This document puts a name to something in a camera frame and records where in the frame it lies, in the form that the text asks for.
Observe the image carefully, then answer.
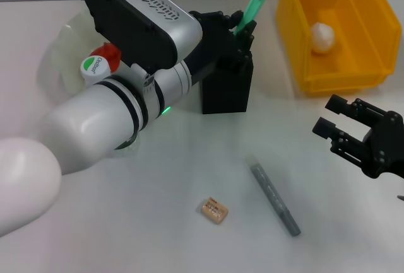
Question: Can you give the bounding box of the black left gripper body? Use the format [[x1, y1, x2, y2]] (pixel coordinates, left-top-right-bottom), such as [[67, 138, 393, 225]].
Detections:
[[184, 10, 241, 84]]

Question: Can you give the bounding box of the green glass fruit plate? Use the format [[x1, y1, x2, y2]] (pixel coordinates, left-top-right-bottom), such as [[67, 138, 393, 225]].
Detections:
[[49, 11, 107, 96]]

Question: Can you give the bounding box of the beige eraser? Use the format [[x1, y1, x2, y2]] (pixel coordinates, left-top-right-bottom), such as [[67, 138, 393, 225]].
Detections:
[[201, 196, 230, 225]]

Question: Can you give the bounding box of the yellow plastic bin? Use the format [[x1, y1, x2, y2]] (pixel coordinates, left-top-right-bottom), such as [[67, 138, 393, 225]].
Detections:
[[276, 0, 403, 97]]

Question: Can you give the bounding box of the clear green-label water bottle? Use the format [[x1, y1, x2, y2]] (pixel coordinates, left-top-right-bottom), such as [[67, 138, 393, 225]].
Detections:
[[80, 55, 140, 158]]

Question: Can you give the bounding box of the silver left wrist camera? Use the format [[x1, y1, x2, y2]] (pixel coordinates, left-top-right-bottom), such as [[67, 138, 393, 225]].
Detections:
[[83, 0, 203, 69]]

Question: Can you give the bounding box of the black mesh pen holder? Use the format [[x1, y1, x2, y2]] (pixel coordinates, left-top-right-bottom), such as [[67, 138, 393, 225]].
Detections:
[[200, 50, 255, 115]]

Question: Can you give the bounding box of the grey marker pen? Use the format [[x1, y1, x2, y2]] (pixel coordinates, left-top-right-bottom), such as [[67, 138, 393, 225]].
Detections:
[[246, 156, 302, 237]]

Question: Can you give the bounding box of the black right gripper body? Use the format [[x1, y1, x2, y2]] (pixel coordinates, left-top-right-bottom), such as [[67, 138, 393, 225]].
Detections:
[[362, 111, 404, 179]]

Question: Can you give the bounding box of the white paper ball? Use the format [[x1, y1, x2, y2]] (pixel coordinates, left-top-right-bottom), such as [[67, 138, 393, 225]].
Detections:
[[311, 21, 336, 54]]

